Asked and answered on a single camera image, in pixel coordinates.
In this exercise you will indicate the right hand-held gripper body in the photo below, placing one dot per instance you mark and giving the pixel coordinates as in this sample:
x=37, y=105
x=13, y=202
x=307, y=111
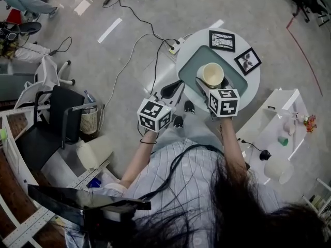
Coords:
x=223, y=103

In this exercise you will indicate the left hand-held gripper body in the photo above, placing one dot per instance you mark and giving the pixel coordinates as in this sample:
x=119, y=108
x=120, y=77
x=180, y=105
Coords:
x=152, y=115

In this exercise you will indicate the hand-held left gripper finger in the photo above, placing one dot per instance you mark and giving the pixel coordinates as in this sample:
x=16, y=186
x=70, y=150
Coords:
x=181, y=93
x=170, y=88

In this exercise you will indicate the cream cup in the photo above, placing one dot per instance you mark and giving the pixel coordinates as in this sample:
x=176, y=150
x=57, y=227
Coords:
x=210, y=74

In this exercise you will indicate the grey-green tray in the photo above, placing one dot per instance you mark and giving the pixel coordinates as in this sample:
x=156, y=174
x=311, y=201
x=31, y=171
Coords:
x=190, y=68

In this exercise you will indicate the person's left forearm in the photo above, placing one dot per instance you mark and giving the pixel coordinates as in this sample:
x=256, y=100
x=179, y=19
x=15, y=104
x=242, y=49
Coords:
x=138, y=159

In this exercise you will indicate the person's right forearm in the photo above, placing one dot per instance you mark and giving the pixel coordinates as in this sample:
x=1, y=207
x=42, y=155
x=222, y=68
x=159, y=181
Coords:
x=232, y=143

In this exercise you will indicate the green cup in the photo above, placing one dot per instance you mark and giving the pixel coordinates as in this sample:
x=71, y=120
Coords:
x=283, y=141

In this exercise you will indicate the black shoe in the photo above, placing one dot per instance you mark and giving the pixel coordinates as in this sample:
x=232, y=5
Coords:
x=189, y=107
x=178, y=121

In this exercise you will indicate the round white table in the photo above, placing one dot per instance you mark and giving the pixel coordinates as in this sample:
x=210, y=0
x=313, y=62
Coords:
x=248, y=86

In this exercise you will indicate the black wrist band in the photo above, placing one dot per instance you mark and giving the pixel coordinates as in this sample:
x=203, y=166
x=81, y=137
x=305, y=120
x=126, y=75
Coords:
x=148, y=142

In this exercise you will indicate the grey trousers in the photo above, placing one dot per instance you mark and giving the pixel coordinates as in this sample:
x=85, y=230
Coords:
x=191, y=128

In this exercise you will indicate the white power strip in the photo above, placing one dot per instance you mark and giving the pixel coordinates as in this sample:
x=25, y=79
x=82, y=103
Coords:
x=176, y=46

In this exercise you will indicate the white shelf unit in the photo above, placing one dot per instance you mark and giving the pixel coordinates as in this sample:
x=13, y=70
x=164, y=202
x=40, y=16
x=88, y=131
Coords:
x=274, y=117

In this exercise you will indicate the woven waste basket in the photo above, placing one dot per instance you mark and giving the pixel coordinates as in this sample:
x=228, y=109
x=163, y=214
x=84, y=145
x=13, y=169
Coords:
x=89, y=120

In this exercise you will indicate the clear water bottle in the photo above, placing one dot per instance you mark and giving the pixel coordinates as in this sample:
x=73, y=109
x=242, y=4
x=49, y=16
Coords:
x=89, y=96

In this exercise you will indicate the striped light blue shirt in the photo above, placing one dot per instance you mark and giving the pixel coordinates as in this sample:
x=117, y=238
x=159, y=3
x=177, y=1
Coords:
x=186, y=174

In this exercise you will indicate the pink mug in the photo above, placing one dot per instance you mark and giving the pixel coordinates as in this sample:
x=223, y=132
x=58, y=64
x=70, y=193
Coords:
x=289, y=128

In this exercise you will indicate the white lamp shade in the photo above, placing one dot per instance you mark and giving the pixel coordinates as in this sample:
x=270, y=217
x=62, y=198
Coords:
x=278, y=169

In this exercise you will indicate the orange flower ornament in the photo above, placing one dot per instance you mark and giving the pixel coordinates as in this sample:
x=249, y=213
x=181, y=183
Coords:
x=310, y=124

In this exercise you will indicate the blue box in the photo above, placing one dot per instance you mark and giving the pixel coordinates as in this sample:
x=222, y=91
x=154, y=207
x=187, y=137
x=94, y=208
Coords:
x=94, y=183

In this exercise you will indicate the white office chair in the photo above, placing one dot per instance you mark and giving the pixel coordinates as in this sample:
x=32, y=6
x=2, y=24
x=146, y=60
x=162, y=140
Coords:
x=45, y=76

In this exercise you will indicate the black monitor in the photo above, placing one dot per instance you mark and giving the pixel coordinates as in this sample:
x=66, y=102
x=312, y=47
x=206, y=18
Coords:
x=77, y=203

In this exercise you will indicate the black frame with leaf picture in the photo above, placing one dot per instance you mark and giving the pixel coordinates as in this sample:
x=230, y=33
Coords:
x=247, y=61

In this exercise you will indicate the black frame with branch picture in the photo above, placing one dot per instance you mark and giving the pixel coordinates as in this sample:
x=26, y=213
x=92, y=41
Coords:
x=222, y=40

